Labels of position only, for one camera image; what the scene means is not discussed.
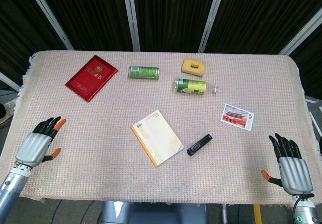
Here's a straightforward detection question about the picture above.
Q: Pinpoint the postcard with red building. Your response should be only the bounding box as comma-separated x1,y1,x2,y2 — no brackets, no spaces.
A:
220,103,255,131

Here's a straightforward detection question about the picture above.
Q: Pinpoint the dark folding screen partition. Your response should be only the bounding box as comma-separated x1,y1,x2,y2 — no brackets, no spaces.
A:
0,0,322,98

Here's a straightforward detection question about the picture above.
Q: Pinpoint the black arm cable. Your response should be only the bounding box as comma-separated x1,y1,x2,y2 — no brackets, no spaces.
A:
291,193,315,224

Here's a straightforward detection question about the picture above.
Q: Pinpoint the black stapler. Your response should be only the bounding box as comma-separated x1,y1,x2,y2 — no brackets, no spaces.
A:
186,133,213,157

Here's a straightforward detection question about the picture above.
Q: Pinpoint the yellow and white book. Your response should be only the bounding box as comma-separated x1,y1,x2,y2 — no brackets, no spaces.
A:
130,109,184,168

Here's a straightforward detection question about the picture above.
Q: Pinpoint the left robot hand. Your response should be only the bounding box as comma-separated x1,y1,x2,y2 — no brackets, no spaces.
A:
15,116,67,169

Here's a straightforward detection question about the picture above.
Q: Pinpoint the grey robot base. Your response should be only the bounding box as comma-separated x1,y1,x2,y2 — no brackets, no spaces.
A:
97,200,211,224

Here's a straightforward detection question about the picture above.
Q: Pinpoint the green drink can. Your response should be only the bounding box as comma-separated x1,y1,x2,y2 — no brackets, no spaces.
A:
128,65,160,80

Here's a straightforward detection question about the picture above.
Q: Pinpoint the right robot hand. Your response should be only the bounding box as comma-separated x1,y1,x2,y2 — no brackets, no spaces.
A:
260,132,314,197

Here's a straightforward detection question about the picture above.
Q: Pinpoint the beige woven tablecloth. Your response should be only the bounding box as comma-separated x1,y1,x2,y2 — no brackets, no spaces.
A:
0,49,322,207

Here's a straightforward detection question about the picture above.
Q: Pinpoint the red booklet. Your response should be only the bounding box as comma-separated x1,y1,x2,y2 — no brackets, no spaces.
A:
64,54,119,103

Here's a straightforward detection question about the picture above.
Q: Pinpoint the green label plastic bottle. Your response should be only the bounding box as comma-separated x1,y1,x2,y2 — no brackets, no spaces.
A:
173,78,220,96

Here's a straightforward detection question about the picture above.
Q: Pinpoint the yellow sponge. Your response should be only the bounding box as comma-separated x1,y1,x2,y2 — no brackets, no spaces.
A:
181,58,207,77

